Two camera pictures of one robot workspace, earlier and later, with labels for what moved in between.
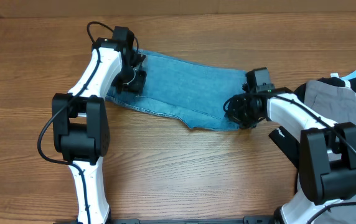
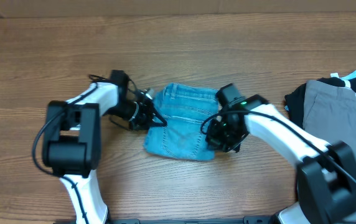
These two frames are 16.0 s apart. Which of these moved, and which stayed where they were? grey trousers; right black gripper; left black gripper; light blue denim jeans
Moved: light blue denim jeans; left black gripper; right black gripper
Stayed: grey trousers
